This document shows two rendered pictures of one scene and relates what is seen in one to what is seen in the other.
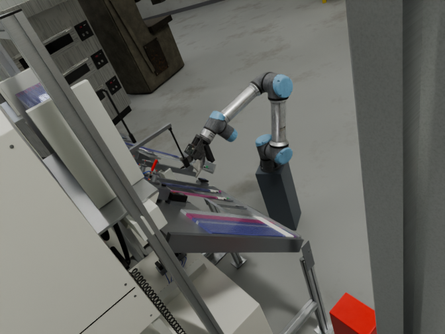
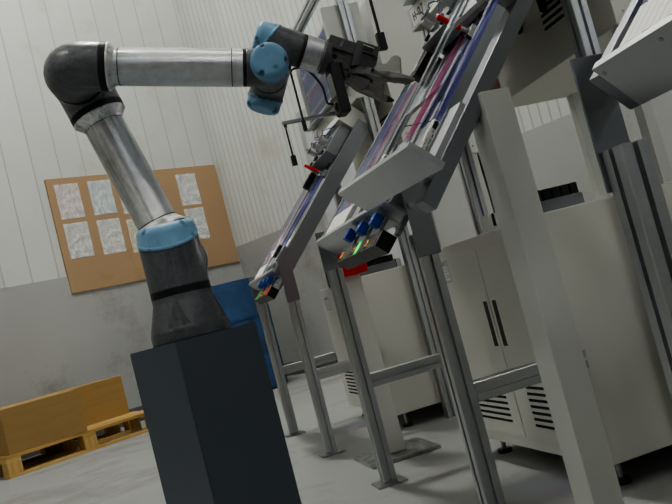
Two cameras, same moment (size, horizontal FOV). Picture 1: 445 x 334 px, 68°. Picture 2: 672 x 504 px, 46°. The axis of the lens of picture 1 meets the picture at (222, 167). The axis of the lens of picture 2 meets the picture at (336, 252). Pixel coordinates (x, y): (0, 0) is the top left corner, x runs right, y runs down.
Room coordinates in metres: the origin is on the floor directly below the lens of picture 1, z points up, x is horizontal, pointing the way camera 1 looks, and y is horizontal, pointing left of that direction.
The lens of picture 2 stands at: (3.23, 0.31, 0.55)
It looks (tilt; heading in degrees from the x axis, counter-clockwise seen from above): 3 degrees up; 192
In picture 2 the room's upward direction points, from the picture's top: 15 degrees counter-clockwise
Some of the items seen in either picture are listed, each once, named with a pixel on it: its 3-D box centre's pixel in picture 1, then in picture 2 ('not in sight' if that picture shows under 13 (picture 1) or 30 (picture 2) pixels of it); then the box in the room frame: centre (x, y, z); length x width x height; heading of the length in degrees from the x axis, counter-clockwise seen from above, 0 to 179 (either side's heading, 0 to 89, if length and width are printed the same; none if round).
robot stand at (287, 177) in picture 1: (279, 195); (227, 478); (1.79, -0.31, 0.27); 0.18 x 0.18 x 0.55; 54
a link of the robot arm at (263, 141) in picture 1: (266, 146); (171, 254); (1.79, -0.31, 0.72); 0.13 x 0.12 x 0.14; 19
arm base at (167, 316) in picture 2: (269, 160); (186, 312); (1.79, -0.31, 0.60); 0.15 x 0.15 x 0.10
